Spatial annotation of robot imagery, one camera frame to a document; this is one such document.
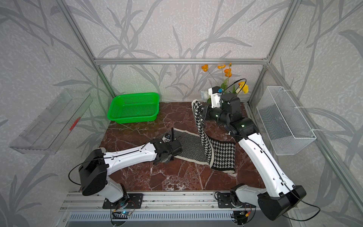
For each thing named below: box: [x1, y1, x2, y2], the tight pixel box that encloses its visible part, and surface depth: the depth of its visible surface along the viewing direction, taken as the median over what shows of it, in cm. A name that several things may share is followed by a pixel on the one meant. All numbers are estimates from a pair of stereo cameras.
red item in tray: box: [69, 116, 82, 131], surface depth 69 cm
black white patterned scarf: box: [161, 99, 236, 174], surface depth 88 cm
